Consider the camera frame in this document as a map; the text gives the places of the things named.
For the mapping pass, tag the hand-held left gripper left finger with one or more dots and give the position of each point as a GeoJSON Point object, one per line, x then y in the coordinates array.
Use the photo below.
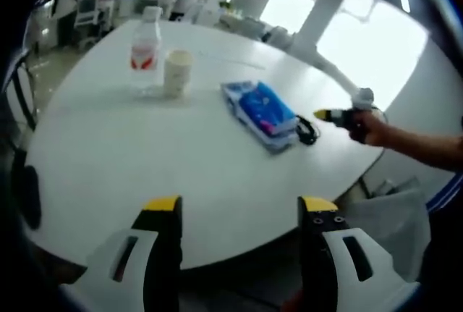
{"type": "Point", "coordinates": [162, 254]}

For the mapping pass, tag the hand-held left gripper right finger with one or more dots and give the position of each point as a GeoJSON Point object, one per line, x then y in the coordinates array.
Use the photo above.
{"type": "Point", "coordinates": [314, 261]}

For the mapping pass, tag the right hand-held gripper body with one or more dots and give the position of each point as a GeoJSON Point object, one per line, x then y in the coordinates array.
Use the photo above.
{"type": "Point", "coordinates": [363, 98]}

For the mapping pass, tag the wet wipes pack blue lid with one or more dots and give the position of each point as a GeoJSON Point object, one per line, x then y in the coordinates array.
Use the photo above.
{"type": "Point", "coordinates": [231, 91]}

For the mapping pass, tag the white paper cup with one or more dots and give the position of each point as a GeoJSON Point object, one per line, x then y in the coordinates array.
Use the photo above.
{"type": "Point", "coordinates": [177, 73]}

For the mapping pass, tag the clear water bottle red label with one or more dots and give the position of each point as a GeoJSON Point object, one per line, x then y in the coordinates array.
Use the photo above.
{"type": "Point", "coordinates": [144, 55]}

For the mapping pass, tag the person's right hand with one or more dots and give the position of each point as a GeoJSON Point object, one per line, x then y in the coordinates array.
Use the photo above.
{"type": "Point", "coordinates": [370, 129]}

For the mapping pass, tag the large bright window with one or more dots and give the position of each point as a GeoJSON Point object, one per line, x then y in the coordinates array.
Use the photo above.
{"type": "Point", "coordinates": [372, 51]}

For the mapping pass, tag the small bright window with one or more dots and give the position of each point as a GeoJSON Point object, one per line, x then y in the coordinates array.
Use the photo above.
{"type": "Point", "coordinates": [293, 6]}

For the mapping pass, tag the dark rounded object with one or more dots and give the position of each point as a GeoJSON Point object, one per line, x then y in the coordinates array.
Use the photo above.
{"type": "Point", "coordinates": [27, 196]}

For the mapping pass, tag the green potted plant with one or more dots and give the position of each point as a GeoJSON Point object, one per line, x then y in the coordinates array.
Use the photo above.
{"type": "Point", "coordinates": [226, 5]}

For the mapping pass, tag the black framed white chair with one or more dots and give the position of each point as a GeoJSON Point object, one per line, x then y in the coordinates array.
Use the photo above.
{"type": "Point", "coordinates": [21, 87]}

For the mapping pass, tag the white office chair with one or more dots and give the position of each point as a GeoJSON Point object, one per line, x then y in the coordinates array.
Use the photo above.
{"type": "Point", "coordinates": [87, 11]}

